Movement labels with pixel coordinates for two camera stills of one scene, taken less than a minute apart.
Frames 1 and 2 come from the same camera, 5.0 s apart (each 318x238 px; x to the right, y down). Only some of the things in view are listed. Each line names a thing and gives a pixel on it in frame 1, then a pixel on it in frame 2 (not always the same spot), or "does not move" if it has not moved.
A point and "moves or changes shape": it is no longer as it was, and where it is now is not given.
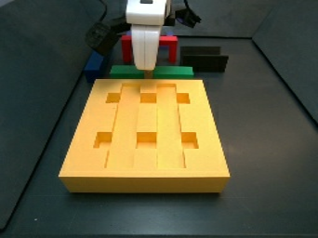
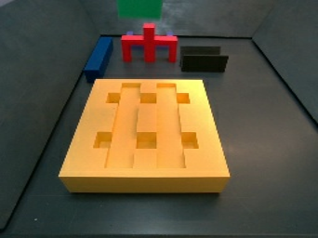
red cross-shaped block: [166, 40] does not move
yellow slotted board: [149, 139] does not move
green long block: [163, 72] moves or changes shape
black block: [205, 59] does not move
